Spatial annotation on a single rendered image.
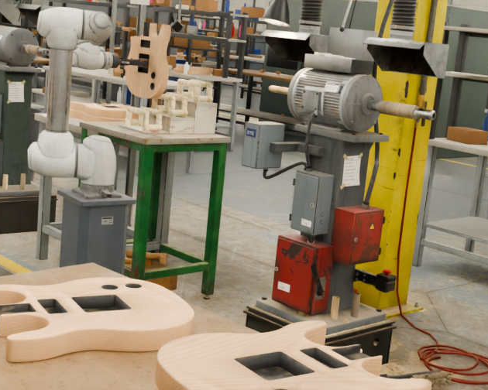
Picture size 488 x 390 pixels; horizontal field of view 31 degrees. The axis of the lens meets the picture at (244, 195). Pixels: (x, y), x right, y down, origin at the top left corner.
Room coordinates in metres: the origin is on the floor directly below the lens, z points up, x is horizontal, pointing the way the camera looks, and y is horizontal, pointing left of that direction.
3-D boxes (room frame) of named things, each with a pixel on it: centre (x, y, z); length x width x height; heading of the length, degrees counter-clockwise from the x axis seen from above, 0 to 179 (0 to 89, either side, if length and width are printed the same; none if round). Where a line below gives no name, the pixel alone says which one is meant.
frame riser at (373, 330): (3.97, -0.41, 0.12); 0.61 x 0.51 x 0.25; 134
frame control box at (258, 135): (3.91, -0.13, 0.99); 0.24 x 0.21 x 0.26; 44
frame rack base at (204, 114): (4.94, 0.34, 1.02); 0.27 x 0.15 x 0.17; 41
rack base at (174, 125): (4.84, 0.45, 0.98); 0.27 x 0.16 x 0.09; 41
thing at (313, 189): (3.87, -0.30, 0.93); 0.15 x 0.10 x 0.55; 44
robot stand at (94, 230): (4.03, 0.68, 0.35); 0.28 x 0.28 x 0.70; 36
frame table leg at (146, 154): (4.47, 0.52, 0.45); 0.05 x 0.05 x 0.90; 44
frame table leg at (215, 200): (4.81, 0.15, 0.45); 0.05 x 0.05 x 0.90; 44
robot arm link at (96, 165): (4.03, 0.69, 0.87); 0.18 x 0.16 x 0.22; 105
